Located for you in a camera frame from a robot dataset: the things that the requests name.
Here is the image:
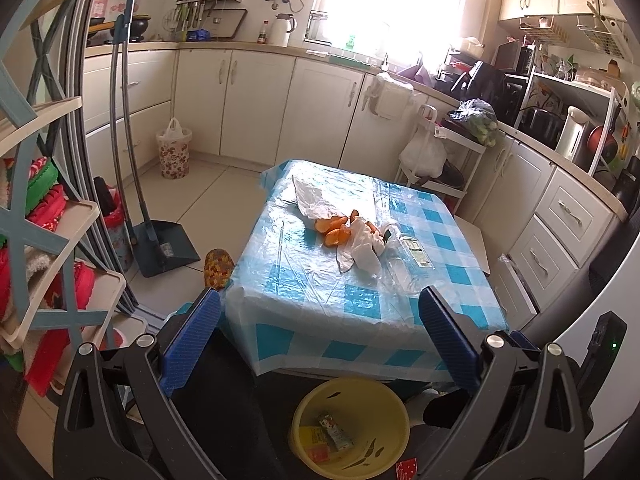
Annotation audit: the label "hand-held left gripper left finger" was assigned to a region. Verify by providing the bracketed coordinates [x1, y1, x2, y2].
[52, 286, 223, 480]

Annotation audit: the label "yellow red packet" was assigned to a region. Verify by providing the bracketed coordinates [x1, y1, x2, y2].
[299, 426, 332, 462]

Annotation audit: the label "yellow plastic bin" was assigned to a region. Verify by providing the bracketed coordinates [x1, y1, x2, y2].
[290, 379, 411, 478]

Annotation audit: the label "cream flat board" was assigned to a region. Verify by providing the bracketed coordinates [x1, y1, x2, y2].
[455, 217, 493, 276]

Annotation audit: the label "black cooking pot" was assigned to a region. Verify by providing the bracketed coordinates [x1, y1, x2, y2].
[520, 106, 566, 148]

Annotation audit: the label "translucent white plastic bag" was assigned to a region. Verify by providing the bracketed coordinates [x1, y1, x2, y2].
[292, 175, 333, 221]

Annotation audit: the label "white paper napkin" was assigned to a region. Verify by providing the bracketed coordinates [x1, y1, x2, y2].
[336, 245, 382, 277]

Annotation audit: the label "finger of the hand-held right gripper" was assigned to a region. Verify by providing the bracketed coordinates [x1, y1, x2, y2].
[510, 330, 543, 356]

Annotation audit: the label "white counter shelf rack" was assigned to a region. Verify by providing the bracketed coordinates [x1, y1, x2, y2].
[515, 70, 631, 176]

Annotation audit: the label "bright kitchen window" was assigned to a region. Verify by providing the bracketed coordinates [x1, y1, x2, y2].
[310, 0, 481, 66]

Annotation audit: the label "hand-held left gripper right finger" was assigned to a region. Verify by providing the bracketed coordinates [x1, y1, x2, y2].
[418, 285, 586, 480]

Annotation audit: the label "dark teal dustpan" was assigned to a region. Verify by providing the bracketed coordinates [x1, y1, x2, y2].
[107, 15, 201, 279]

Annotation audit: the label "white electric kettle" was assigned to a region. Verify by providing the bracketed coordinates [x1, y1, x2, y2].
[555, 106, 591, 161]

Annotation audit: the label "clear plastic bottle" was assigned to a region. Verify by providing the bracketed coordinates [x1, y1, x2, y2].
[380, 222, 433, 293]

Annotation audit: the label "bulging white plastic bag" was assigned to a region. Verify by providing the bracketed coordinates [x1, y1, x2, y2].
[400, 132, 447, 176]

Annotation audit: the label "cream kitchen door cabinets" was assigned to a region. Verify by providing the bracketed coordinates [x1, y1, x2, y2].
[175, 47, 426, 176]

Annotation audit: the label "red pan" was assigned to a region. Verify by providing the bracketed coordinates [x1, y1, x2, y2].
[587, 122, 618, 161]

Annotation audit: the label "silver toaster oven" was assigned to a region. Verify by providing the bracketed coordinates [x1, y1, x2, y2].
[495, 40, 536, 73]

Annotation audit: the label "bag of green vegetables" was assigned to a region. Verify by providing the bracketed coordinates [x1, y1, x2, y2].
[450, 99, 498, 148]

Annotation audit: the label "blue white milk carton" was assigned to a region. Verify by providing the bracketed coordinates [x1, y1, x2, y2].
[319, 412, 354, 452]

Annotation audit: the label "floral waste bin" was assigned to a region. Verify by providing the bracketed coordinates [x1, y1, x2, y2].
[156, 117, 193, 179]

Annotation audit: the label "red green slipper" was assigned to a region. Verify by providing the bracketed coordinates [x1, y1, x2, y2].
[25, 157, 67, 196]

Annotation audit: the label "white tissue wad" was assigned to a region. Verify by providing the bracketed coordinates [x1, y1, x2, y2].
[350, 219, 387, 257]

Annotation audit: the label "white trolley rack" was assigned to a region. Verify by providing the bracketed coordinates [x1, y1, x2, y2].
[397, 105, 488, 216]

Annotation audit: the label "cream drawer and door cabinet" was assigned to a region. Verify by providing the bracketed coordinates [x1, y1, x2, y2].
[465, 130, 626, 331]

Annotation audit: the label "kitchen utensil rack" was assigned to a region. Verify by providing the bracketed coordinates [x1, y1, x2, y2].
[174, 0, 247, 43]

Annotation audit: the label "white teal shoe rack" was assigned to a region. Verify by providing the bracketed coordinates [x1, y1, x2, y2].
[0, 0, 128, 356]

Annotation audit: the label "dark shallow pan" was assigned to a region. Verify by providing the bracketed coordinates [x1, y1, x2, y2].
[417, 160, 466, 191]

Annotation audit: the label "black pouch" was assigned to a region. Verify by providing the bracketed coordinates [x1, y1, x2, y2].
[94, 176, 117, 213]

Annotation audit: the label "cream kitchen drawer cabinet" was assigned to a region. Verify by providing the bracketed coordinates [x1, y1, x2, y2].
[82, 47, 178, 176]

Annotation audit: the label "white thermos jug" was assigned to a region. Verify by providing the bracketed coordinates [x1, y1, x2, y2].
[272, 12, 297, 48]

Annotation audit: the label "dark baking tray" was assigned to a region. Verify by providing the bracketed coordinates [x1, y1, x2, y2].
[200, 8, 249, 41]

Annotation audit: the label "white hanging cabinet bin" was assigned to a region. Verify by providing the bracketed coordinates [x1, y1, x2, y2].
[365, 72, 416, 121]

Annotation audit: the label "person's black pants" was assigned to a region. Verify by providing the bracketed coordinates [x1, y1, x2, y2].
[167, 327, 281, 480]

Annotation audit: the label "white wire rack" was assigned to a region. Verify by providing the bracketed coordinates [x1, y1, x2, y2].
[517, 15, 556, 46]
[575, 12, 636, 61]

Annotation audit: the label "blue checked tablecloth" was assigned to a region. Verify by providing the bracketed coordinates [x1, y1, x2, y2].
[225, 159, 510, 383]

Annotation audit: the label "patterned slipper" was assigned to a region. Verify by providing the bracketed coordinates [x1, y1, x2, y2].
[204, 248, 236, 289]

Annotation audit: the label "black bulky appliance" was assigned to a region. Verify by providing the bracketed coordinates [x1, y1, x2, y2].
[452, 60, 521, 116]

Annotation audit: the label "blue floral bucket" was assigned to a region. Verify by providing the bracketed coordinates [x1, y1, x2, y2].
[102, 207, 135, 273]

